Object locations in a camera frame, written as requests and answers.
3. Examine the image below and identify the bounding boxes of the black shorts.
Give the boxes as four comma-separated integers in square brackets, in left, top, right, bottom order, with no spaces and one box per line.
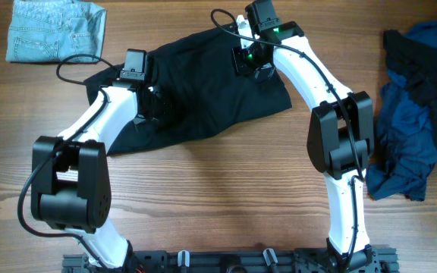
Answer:
[83,25,294,156]

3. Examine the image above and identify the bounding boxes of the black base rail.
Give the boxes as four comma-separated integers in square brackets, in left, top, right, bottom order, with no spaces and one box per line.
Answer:
[61,248,400,273]

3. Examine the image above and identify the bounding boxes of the folded light blue jeans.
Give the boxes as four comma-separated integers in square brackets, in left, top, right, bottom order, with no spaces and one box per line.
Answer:
[5,0,107,63]

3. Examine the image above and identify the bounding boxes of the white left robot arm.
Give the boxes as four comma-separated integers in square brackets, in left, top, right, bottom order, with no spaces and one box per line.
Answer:
[17,49,166,272]

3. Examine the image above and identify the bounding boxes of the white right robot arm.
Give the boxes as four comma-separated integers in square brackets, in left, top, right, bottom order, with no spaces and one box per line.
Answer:
[233,1,374,272]

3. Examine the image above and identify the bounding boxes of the blue garment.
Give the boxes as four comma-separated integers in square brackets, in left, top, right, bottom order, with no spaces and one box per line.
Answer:
[366,20,437,201]

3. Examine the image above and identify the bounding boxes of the dark navy garment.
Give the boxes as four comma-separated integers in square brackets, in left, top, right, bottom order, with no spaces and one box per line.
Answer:
[383,30,437,148]

